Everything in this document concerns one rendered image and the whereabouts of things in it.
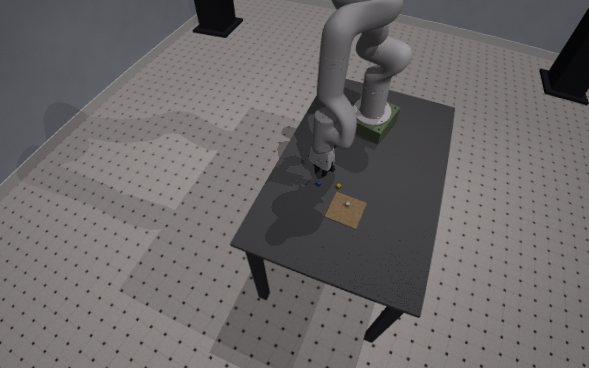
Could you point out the tan square mat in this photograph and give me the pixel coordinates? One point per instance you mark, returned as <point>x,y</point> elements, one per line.
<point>349,216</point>

